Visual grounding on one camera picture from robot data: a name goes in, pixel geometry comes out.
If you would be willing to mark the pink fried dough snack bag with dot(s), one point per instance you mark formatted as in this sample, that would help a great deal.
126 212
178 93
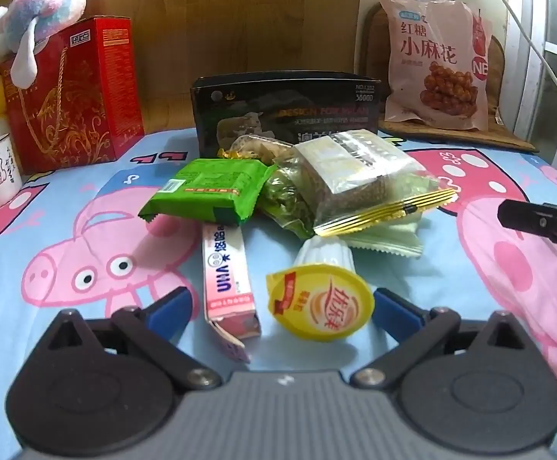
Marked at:
438 64

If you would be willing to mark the yellow lid milk tea cup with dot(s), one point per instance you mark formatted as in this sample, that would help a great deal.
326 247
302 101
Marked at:
320 297

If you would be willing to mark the pastel plush toy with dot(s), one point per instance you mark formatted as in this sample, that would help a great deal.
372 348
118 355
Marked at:
27 25

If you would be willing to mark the pale green snack packet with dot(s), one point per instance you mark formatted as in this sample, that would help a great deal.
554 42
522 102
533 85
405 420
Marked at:
397 237

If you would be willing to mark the clear gold-edged cracker pack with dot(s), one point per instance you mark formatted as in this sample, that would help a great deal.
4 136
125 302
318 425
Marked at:
355 179

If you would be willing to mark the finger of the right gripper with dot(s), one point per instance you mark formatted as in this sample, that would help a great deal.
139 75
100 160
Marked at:
529 218

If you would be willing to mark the cartoon pig blue bedsheet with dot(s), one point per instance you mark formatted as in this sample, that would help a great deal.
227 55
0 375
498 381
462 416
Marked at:
73 239

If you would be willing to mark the green wafer snack pack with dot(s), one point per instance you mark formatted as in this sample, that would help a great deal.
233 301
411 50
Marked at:
222 191

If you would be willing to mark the black open snack box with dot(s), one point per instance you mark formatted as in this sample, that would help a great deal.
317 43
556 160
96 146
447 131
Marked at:
289 106

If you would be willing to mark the red gift box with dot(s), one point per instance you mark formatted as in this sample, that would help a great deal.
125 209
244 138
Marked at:
83 106

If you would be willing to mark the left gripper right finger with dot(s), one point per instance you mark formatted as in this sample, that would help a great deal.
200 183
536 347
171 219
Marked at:
458 387

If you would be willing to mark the pink UHA candy box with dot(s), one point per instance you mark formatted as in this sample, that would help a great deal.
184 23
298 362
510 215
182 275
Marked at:
229 302

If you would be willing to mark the green peas clear bag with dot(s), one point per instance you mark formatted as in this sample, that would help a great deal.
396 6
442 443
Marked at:
281 200

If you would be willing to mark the gold peanut snack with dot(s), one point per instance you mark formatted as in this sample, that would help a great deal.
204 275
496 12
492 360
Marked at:
255 147

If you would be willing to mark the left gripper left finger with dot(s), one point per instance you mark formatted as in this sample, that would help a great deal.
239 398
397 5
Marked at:
104 387

